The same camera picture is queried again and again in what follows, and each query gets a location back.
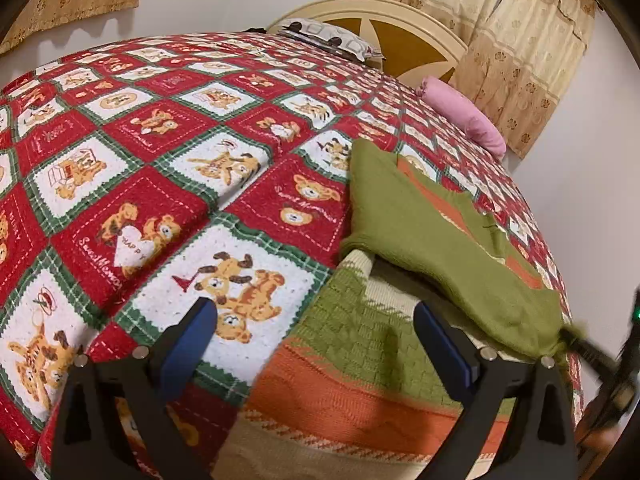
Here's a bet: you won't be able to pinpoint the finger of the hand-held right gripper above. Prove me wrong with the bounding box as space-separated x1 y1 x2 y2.
564 327 623 377

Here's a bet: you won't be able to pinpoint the white dark spotted pillow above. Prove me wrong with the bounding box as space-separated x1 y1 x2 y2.
272 18 385 63

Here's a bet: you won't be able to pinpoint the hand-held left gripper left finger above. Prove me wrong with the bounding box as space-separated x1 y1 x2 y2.
52 297 219 480

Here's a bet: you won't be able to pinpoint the cream wooden bed headboard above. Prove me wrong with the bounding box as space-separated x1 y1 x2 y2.
267 0 469 87

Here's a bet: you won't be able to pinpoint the red bear printed blanket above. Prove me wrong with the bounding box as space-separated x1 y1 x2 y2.
0 31 586 480

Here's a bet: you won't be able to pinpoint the orange patterned curtain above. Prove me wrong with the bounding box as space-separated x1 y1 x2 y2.
0 0 146 56

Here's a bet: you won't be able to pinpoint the green orange knitted sweater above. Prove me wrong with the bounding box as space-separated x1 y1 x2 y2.
216 138 575 480

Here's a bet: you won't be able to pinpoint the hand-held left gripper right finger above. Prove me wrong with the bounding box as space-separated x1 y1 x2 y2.
413 301 579 480

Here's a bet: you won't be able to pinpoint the pink pillow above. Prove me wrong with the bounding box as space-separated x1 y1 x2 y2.
416 76 507 157

